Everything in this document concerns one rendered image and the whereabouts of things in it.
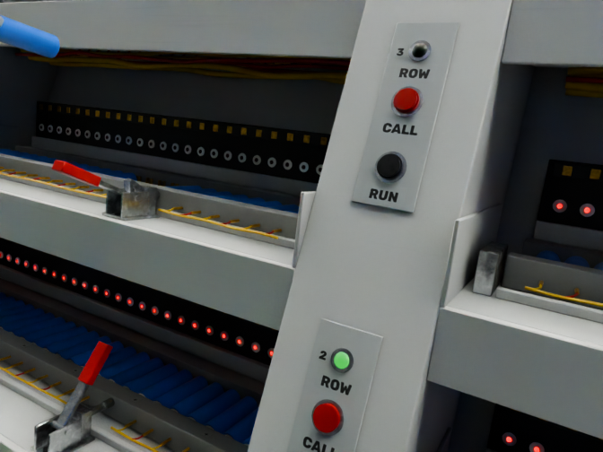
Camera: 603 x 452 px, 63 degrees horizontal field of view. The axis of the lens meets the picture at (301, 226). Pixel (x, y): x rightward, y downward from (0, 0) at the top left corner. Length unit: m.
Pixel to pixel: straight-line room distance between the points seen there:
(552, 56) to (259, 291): 0.23
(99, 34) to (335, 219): 0.32
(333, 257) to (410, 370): 0.08
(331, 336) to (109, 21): 0.36
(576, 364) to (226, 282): 0.22
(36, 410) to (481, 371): 0.40
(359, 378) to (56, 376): 0.34
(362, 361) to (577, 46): 0.22
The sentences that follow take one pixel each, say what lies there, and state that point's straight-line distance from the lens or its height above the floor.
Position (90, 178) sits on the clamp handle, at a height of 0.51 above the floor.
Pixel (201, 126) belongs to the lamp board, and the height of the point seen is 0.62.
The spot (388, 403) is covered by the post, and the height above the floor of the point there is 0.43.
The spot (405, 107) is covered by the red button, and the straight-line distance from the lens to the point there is 0.32.
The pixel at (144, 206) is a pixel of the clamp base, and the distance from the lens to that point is 0.45.
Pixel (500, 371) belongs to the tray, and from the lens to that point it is 0.30.
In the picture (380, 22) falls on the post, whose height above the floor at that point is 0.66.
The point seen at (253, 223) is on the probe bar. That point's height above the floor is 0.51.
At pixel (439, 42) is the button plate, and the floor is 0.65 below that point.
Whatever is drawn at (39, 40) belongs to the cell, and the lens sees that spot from 0.45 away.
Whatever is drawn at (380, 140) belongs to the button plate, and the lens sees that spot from 0.32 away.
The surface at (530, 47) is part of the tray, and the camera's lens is 0.34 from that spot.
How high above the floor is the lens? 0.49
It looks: 5 degrees up
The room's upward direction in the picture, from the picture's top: 15 degrees clockwise
